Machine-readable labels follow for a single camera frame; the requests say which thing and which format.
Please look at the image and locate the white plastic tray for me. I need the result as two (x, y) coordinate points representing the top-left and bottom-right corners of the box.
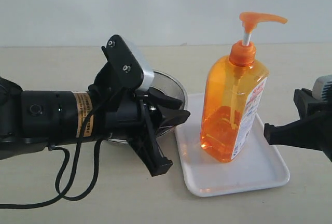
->
(175, 93), (290, 197)

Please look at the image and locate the steel mesh colander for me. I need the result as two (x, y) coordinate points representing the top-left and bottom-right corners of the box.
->
(106, 70), (188, 145)

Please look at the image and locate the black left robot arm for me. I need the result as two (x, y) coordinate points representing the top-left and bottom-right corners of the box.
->
(1, 63), (190, 176)

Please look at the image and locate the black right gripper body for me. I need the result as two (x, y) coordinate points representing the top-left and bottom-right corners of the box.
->
(294, 88), (331, 160)

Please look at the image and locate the orange soap pump bottle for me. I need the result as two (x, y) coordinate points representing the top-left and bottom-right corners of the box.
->
(200, 12), (287, 163)

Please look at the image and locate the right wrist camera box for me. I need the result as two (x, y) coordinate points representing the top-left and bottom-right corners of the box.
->
(312, 75), (332, 102)

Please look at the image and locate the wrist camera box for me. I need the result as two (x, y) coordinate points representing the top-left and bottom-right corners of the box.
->
(312, 75), (332, 102)
(103, 34), (155, 92)

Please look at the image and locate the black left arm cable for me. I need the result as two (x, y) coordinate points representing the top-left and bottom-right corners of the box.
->
(0, 86), (128, 209)

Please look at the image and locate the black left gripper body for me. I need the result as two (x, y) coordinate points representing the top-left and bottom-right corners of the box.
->
(88, 62), (173, 176)

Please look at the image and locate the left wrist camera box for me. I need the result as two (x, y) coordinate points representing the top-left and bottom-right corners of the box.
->
(103, 34), (155, 92)

